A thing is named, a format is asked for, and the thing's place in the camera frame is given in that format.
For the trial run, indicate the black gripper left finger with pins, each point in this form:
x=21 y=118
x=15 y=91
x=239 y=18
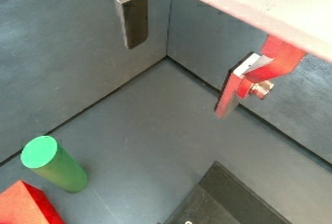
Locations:
x=133 y=15

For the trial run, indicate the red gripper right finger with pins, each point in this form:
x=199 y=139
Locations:
x=250 y=77

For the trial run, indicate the green cylinder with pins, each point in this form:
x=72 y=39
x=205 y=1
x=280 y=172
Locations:
x=45 y=157

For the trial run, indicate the red peg board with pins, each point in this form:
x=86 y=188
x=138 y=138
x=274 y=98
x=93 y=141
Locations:
x=25 y=205

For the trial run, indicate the black angle bracket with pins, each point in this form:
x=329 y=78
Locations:
x=221 y=200

